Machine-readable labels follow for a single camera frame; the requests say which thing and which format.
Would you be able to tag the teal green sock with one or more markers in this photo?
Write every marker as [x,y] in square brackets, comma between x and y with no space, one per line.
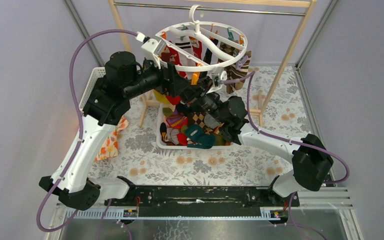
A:
[198,139]

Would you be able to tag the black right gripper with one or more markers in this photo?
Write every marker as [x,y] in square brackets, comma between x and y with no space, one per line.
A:
[195,94]

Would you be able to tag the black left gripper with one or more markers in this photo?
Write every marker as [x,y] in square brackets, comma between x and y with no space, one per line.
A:
[171,78]

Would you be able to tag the floral patterned table mat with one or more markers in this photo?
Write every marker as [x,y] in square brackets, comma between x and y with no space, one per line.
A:
[143,162]

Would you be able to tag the metal hanging rod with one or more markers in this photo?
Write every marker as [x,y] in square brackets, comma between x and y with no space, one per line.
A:
[208,9]

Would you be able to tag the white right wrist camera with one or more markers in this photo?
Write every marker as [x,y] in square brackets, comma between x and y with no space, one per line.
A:
[218,76]

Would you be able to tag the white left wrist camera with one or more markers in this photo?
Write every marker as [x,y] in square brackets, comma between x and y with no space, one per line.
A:
[151,47]

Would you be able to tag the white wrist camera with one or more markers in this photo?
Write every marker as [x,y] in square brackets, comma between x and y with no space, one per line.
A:
[151,47]
[218,76]

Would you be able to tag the white perforated basket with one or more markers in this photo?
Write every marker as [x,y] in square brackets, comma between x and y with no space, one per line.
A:
[97,72]

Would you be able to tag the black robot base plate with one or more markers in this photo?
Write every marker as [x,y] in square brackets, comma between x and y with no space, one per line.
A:
[157,195]

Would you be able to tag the orange floral cloth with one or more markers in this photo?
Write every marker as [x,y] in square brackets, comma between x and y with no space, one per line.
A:
[109,148]

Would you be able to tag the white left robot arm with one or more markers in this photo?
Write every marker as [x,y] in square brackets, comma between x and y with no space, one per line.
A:
[99,115]

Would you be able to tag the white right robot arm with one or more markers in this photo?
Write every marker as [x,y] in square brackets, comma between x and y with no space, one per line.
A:
[310,162]

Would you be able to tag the white round sock hanger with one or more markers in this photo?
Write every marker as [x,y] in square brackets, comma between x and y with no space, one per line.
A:
[201,46]

